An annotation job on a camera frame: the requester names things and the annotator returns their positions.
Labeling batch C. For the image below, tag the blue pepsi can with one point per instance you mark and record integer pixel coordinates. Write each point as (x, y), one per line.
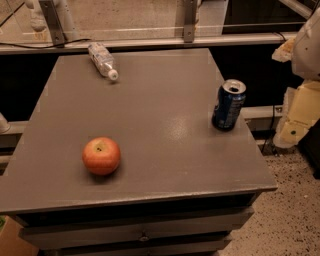
(230, 99)

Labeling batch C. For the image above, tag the upper grey drawer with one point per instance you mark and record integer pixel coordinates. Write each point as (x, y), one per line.
(130, 229)

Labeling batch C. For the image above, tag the lower grey drawer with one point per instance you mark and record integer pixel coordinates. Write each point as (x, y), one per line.
(196, 244)

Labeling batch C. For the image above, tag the cardboard box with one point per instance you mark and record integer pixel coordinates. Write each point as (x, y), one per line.
(11, 244)

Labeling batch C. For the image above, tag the left metal bracket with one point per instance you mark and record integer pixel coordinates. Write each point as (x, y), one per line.
(53, 22)

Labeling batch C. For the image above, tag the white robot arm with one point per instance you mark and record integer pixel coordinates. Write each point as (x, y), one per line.
(305, 61)

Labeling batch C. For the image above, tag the red apple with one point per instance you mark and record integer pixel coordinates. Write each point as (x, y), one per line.
(101, 156)

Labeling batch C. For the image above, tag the grey drawer cabinet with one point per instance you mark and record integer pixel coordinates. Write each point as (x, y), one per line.
(173, 160)

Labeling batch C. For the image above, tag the clear plastic water bottle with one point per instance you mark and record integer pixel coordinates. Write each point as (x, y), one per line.
(103, 60)

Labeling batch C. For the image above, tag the grey drawer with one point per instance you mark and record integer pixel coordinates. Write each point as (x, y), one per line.
(196, 244)
(130, 229)

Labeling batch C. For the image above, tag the metal drawer knob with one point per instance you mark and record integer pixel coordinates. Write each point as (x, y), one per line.
(144, 237)

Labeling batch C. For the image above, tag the metal bracket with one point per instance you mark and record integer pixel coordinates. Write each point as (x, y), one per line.
(190, 9)
(53, 22)

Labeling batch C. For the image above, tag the centre metal bracket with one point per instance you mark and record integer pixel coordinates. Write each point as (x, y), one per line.
(190, 9)

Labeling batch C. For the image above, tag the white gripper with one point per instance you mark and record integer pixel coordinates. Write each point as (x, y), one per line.
(308, 55)

